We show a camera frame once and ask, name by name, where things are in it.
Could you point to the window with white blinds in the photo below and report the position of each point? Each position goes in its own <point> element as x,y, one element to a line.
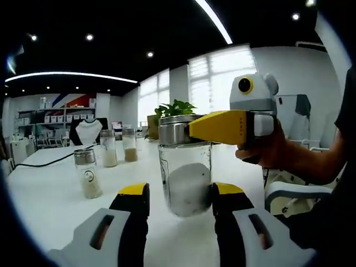
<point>154,94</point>
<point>222,80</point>

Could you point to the person's right hand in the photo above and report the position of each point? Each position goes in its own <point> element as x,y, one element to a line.
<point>272,153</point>

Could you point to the small glass seasoning bottle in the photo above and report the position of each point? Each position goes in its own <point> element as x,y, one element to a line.
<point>189,189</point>
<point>89,186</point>

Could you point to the row of white desk chairs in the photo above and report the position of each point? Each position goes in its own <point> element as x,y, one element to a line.
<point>53,137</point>

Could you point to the tall seasoning bottle brown grains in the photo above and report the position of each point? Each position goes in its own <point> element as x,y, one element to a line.
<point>130,154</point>

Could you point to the green leafy plant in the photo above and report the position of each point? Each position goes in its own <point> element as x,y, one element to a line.
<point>178,107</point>

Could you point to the white shirt with black sleeves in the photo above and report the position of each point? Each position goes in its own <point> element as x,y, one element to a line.
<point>87,130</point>

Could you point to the tall seasoning bottle white grains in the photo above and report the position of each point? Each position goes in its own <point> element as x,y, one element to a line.
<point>109,157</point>

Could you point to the group of round ceiling spotlights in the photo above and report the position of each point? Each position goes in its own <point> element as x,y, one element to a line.
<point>89,37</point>

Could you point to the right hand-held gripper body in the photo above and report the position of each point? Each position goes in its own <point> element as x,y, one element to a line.
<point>258,97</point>

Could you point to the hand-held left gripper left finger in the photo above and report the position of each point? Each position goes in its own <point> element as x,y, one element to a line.
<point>111,239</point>

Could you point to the curved ceiling light strip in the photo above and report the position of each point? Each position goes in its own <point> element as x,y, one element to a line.
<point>69,74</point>
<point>228,39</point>

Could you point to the person's black shirt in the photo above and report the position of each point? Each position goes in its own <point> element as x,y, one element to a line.
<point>345,125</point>

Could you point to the white office chair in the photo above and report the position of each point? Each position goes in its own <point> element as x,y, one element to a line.
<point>300,192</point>

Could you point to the grey jacket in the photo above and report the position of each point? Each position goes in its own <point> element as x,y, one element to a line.
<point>303,105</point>

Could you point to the shelf with white boxes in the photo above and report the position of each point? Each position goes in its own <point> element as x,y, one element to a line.
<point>55,116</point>

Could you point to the small computer monitor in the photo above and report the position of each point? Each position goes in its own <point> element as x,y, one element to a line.
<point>116,125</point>

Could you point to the white cabinet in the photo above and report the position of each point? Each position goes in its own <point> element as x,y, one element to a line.
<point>23,150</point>

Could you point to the white chair frame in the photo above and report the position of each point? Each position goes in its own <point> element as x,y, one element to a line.
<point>314,144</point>

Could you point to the brown cardboard box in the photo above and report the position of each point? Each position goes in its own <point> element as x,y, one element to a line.
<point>152,126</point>

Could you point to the white board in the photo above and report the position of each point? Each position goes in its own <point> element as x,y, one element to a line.
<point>286,116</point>

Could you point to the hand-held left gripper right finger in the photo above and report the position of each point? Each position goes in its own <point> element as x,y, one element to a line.
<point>236,239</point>

